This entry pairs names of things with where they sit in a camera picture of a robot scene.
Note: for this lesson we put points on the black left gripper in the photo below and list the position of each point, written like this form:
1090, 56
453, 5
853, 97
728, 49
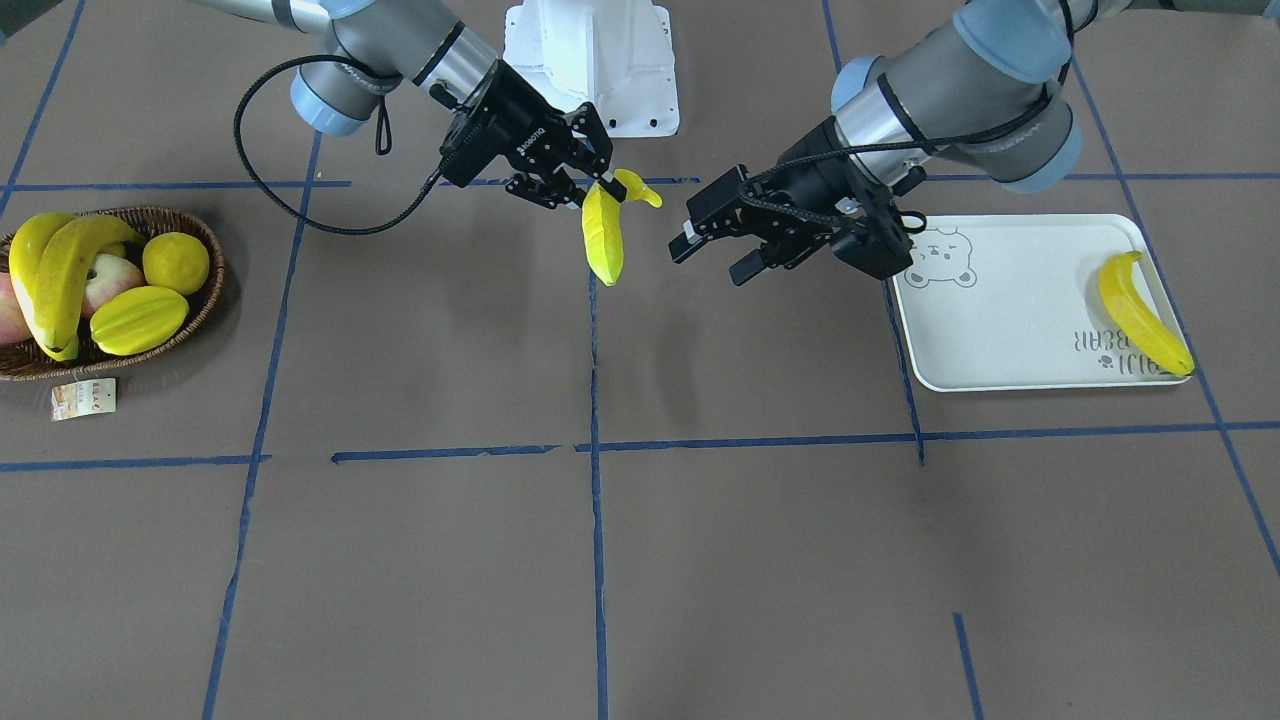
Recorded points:
812, 172

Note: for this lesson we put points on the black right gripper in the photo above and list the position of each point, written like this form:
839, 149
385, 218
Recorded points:
512, 133

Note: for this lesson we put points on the greenish yellow banana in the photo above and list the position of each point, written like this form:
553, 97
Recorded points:
601, 223

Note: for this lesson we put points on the yellow banana with dark tip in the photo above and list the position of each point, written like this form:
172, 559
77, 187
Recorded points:
1123, 304

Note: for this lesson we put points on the large yellow banana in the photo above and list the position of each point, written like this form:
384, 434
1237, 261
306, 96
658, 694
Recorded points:
62, 277

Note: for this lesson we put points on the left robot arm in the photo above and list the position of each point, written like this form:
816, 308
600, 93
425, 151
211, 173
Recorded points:
984, 89

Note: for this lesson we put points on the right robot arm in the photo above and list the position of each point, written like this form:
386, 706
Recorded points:
368, 48

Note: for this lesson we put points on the brown wicker basket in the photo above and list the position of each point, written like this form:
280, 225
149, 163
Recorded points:
27, 362

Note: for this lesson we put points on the white bear-print tray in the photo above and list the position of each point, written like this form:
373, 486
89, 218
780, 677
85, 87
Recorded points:
1011, 302

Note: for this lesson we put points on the yellow lemon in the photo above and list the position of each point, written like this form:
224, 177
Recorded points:
178, 261

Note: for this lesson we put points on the yellow starfruit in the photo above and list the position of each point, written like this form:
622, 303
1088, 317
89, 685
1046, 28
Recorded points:
138, 320

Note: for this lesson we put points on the outer yellow banana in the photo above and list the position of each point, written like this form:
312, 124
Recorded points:
25, 253

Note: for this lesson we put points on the paper price tag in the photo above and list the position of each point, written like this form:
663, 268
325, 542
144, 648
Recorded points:
76, 400

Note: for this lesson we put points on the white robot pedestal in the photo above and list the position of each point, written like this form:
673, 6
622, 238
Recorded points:
618, 55

